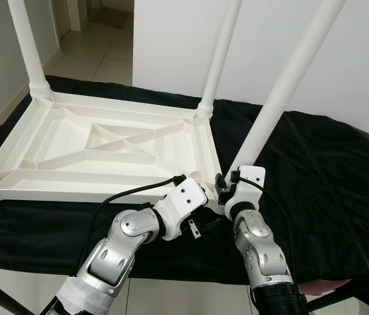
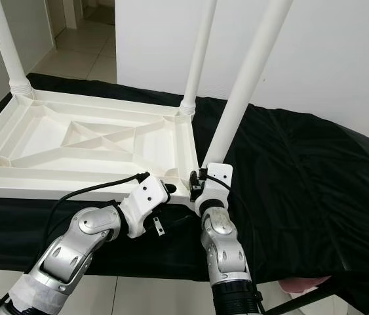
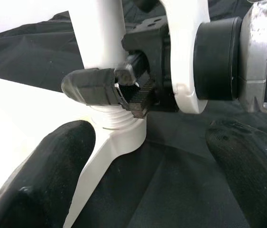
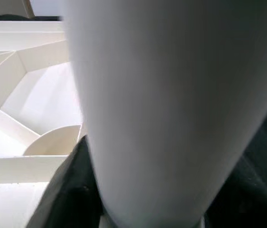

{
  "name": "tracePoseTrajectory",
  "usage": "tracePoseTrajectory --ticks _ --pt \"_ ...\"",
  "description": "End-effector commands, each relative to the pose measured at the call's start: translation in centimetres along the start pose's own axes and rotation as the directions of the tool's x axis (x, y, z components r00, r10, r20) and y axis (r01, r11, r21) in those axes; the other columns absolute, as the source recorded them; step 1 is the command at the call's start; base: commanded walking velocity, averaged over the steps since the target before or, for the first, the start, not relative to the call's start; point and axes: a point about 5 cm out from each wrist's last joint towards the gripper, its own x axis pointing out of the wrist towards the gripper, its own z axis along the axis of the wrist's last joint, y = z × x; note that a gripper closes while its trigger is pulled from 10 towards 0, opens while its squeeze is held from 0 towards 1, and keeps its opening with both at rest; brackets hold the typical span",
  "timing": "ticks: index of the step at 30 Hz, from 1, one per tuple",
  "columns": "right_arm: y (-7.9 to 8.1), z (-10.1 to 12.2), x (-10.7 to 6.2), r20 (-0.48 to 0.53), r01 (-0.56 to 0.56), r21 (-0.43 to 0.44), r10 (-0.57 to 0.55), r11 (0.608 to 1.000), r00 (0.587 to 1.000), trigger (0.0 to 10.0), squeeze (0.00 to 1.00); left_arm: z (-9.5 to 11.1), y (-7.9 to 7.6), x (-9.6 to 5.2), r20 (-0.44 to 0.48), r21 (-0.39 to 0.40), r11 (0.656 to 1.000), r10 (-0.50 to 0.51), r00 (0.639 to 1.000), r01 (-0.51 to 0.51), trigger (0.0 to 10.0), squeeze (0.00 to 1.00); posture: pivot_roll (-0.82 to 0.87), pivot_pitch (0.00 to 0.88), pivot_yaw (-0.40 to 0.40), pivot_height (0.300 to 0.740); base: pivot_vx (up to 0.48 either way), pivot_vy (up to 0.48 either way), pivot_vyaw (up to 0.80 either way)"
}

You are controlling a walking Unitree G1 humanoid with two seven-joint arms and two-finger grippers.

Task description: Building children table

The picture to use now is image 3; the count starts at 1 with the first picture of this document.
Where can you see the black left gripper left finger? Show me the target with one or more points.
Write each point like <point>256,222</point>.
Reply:
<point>36,185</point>

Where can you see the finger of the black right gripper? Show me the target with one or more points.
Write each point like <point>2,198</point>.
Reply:
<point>88,88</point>

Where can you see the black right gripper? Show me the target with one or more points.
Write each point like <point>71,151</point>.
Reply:
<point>152,40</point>

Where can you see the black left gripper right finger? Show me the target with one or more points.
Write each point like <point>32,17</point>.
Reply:
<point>249,178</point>

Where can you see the white plastic table leg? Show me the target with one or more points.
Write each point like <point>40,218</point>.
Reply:
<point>100,35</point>

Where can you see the white plastic table top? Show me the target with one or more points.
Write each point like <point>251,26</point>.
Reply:
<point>17,107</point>

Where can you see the black table cloth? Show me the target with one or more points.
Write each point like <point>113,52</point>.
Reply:
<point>159,190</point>

